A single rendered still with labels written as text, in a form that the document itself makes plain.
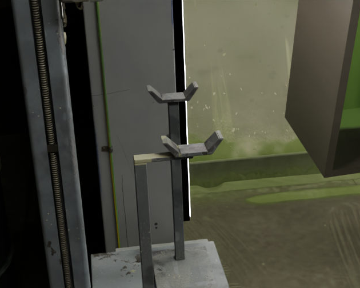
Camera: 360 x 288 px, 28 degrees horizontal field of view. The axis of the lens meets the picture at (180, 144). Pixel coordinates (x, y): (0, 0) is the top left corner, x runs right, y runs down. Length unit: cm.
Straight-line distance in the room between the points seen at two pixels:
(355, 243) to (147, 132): 137
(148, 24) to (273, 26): 180
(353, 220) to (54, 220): 197
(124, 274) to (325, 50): 113
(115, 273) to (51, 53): 45
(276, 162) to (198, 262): 189
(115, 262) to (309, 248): 150
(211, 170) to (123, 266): 183
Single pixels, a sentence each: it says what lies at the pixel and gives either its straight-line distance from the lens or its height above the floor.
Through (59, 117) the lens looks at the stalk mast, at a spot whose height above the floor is 113.
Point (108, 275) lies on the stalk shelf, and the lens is 125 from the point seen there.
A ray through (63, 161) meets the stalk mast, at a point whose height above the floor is 107.
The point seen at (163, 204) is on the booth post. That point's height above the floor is 70.
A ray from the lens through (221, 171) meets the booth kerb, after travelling 307.
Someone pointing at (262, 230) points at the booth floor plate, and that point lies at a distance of 280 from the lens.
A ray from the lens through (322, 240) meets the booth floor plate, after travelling 275.
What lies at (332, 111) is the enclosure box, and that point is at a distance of 215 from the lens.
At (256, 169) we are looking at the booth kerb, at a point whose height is 11.
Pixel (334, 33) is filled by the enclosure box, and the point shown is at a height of 93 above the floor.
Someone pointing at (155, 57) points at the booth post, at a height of 105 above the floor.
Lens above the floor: 149
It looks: 24 degrees down
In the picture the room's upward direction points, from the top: 2 degrees counter-clockwise
